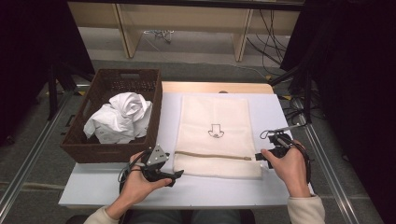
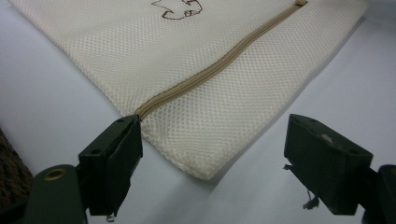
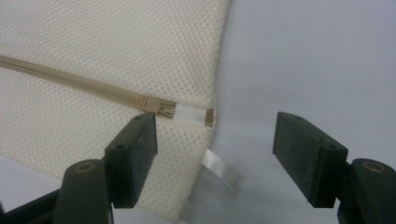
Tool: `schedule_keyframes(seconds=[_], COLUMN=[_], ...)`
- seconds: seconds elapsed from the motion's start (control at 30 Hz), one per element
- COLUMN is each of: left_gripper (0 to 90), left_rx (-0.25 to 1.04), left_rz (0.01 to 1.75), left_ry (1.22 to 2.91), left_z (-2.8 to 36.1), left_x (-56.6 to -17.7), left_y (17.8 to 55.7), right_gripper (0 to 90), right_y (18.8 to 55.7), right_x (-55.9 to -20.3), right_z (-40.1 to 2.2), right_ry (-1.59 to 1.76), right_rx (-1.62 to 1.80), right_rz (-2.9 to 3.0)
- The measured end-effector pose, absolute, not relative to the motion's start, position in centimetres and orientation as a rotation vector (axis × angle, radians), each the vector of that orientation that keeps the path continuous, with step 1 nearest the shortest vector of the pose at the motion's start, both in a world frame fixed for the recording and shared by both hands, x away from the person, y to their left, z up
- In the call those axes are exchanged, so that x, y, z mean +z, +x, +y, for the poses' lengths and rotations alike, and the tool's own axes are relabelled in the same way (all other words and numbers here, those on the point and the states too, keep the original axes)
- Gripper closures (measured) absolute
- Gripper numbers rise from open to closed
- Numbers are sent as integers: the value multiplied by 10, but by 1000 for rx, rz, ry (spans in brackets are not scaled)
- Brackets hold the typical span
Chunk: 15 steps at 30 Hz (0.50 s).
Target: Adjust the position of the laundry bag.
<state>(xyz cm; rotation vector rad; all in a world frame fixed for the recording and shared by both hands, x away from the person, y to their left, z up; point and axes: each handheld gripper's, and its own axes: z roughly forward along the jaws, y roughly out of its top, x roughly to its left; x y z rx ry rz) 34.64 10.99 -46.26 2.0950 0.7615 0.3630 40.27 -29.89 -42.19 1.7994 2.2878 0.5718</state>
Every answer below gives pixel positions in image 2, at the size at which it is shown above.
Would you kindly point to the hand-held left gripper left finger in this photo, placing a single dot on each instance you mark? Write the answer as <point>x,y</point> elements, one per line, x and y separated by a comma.
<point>109,161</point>

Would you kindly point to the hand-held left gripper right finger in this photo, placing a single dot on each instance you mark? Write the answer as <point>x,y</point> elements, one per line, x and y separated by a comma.
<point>323,161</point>

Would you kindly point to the brown woven basket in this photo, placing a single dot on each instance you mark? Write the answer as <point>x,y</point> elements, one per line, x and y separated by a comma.
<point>12,174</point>

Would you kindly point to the cream mesh laundry bag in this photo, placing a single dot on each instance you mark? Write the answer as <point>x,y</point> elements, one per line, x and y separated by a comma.
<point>193,77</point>

